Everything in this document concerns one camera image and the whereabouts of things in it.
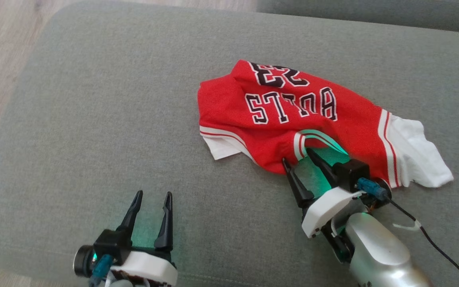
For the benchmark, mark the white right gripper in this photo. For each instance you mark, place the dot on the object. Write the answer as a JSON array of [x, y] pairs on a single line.
[[325, 211]]

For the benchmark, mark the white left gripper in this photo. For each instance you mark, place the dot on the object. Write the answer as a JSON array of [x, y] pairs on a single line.
[[146, 269]]

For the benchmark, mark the red white basketball jersey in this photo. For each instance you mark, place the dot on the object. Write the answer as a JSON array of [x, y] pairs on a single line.
[[357, 119]]

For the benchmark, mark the grey fabric sofa seat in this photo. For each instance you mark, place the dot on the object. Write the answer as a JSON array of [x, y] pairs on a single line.
[[114, 119]]

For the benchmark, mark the grey sofa back cushion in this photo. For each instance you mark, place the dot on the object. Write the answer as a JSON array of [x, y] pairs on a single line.
[[373, 12]]

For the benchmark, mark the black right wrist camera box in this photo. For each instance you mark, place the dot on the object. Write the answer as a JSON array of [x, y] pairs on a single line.
[[351, 173]]

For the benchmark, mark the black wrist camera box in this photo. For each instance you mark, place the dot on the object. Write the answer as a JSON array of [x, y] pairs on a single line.
[[110, 245], [351, 173]]

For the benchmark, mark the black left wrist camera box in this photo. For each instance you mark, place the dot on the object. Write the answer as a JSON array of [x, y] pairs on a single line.
[[110, 245]]

